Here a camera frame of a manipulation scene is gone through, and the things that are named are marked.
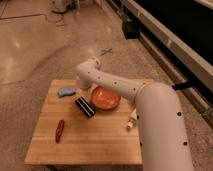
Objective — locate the black box on floor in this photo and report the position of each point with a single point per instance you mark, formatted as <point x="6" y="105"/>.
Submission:
<point x="130" y="30"/>

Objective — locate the red marker pen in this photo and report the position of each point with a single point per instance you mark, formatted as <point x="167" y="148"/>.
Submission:
<point x="59" y="131"/>

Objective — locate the white tube with cap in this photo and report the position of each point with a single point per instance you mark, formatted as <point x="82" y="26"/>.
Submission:
<point x="132" y="120"/>

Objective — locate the black striped eraser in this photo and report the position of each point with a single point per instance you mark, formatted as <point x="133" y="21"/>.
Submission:
<point x="85" y="107"/>

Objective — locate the blue sponge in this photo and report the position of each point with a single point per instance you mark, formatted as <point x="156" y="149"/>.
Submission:
<point x="66" y="91"/>

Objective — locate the orange bowl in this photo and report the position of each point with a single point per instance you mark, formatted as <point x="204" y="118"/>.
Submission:
<point x="104" y="99"/>

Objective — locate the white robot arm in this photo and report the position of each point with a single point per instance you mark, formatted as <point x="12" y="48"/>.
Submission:
<point x="165" y="144"/>

